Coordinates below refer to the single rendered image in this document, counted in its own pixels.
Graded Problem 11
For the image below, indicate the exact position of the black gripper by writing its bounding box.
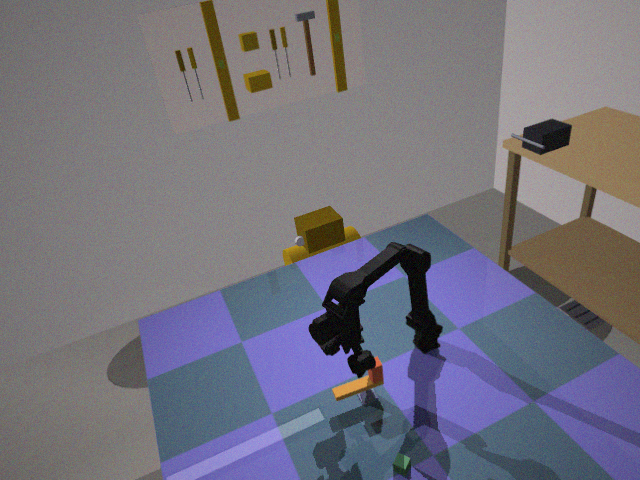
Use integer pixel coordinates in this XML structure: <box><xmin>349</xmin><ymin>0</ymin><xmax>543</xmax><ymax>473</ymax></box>
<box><xmin>340</xmin><ymin>324</ymin><xmax>376</xmax><ymax>378</ymax></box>

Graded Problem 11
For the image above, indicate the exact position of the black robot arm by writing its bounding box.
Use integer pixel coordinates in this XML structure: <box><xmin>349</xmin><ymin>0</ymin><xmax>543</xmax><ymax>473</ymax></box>
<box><xmin>308</xmin><ymin>242</ymin><xmax>443</xmax><ymax>356</ymax></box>

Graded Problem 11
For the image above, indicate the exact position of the green cube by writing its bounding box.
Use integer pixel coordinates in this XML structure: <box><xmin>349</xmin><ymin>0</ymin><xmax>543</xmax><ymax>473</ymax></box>
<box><xmin>393</xmin><ymin>453</ymin><xmax>411</xmax><ymax>476</ymax></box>

